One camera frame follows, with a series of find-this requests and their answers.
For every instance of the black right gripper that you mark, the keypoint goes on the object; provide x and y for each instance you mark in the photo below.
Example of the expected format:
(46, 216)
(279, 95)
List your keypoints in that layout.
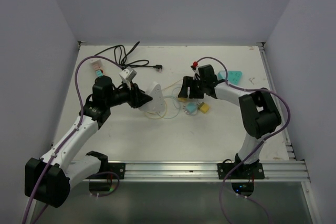
(188, 81)

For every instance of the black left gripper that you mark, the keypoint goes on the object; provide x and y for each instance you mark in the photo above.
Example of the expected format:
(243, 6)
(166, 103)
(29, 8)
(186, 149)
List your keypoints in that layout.
(137, 97)

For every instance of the white triangular power strip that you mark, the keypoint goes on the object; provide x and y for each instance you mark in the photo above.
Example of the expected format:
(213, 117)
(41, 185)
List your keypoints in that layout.
(157, 104)

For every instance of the yellow cube charger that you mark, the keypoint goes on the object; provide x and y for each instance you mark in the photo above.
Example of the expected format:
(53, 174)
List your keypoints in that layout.
(203, 107)
(182, 100)

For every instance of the light blue usb charger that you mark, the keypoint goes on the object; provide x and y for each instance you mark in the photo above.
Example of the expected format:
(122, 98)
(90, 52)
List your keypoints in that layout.
(190, 109)

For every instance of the yellow cube charger front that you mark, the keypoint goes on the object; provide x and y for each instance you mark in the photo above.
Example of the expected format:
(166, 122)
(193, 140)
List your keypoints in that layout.
(203, 107)

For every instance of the teal power strip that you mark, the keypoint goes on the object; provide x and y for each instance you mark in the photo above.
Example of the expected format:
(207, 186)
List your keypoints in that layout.
(233, 76)

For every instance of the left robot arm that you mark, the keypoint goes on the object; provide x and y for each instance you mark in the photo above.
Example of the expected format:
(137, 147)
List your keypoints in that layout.
(51, 178)

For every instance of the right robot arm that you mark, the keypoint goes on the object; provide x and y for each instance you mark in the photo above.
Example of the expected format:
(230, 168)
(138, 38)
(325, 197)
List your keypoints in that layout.
(259, 115)

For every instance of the teal cube charger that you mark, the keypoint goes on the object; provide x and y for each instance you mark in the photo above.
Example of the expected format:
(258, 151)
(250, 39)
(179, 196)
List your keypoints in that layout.
(99, 73)

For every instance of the pink cube charger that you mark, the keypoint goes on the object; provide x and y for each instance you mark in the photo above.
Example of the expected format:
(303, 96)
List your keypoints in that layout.
(96, 65)

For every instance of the beige power strip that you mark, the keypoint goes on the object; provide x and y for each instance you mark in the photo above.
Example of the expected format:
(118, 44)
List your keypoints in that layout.
(97, 60)

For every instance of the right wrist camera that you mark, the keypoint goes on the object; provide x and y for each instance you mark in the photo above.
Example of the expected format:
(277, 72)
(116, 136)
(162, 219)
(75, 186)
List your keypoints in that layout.
(194, 67)

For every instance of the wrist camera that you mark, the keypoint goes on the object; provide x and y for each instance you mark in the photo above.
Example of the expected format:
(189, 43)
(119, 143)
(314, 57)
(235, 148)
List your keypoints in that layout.
(127, 75)
(194, 67)

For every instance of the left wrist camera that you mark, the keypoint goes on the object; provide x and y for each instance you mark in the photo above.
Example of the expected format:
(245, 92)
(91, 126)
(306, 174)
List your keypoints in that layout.
(127, 75)

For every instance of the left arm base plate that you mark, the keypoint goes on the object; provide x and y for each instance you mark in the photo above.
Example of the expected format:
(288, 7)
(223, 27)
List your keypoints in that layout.
(116, 167)

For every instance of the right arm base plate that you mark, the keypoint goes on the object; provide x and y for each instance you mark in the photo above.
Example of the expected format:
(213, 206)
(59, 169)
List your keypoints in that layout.
(244, 171)

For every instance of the aluminium front rail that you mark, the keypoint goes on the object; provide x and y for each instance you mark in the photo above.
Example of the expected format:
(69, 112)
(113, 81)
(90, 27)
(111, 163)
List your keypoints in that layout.
(168, 170)

